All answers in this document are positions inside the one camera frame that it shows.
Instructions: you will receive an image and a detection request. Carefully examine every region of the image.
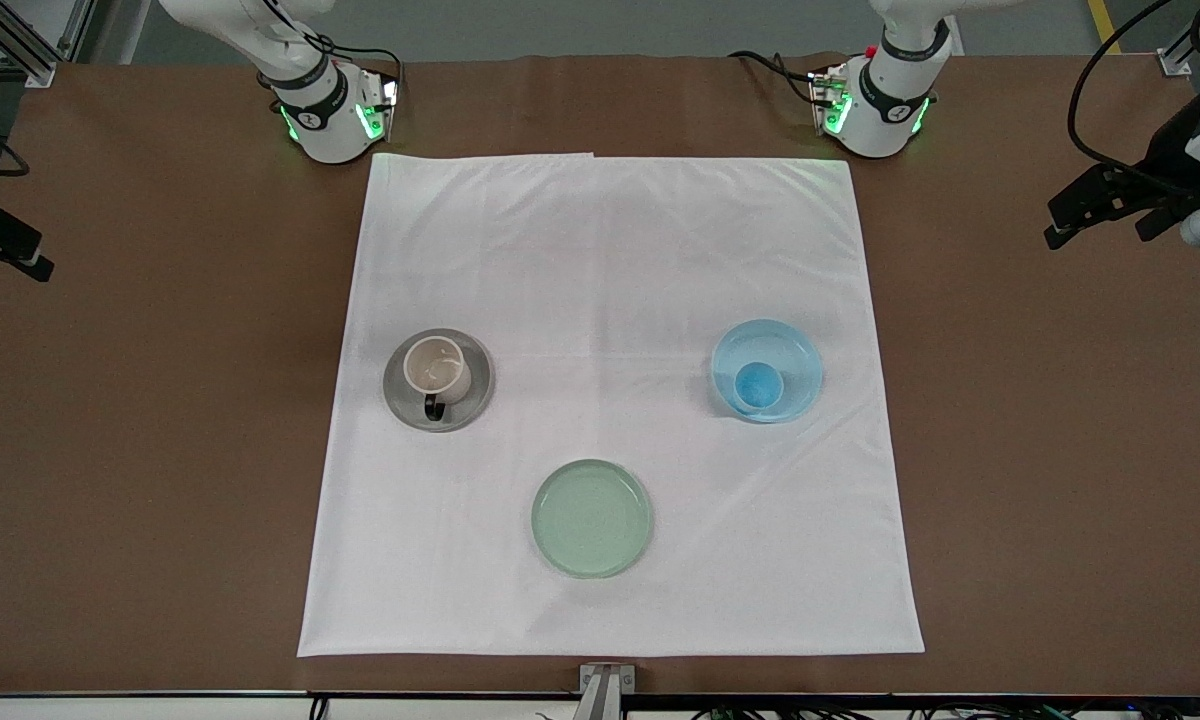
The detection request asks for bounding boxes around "aluminium frame profile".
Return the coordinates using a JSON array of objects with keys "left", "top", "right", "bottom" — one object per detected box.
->
[
  {"left": 1155, "top": 0, "right": 1200, "bottom": 77},
  {"left": 0, "top": 0, "right": 97, "bottom": 89}
]

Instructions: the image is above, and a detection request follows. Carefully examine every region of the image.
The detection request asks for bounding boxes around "black base cable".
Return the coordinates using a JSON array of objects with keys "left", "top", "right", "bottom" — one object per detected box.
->
[
  {"left": 335, "top": 45, "right": 406, "bottom": 89},
  {"left": 728, "top": 50, "right": 823, "bottom": 107}
]

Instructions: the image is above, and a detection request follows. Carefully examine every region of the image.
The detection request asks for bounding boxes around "gray plate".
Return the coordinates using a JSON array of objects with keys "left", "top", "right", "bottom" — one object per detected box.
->
[{"left": 381, "top": 327, "right": 496, "bottom": 434}]

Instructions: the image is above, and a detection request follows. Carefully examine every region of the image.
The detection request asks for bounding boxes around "white cloth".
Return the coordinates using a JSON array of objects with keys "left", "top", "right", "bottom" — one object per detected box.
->
[{"left": 297, "top": 152, "right": 926, "bottom": 659}]

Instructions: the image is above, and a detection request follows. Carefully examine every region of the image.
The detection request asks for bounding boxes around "white mug with black handle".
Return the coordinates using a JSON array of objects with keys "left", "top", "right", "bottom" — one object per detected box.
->
[{"left": 402, "top": 336, "right": 474, "bottom": 422}]

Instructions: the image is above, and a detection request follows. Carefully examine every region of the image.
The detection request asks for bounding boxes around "brown table cover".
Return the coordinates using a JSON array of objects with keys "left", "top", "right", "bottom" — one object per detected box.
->
[{"left": 0, "top": 52, "right": 1200, "bottom": 697}]

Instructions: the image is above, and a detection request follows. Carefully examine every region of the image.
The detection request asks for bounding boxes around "green plate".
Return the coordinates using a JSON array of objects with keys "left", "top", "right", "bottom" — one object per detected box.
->
[{"left": 530, "top": 458, "right": 655, "bottom": 580}]

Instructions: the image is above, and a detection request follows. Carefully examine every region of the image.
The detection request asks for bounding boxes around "blue cup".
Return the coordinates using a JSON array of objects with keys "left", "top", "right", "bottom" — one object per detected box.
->
[{"left": 733, "top": 361, "right": 786, "bottom": 411}]

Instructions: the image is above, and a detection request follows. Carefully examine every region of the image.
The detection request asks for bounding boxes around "blue plate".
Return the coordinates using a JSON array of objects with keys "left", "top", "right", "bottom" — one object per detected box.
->
[{"left": 709, "top": 318, "right": 825, "bottom": 425}]

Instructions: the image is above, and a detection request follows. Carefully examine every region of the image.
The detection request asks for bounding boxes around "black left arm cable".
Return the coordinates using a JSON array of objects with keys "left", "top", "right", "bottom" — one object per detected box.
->
[{"left": 1065, "top": 0, "right": 1200, "bottom": 191}]

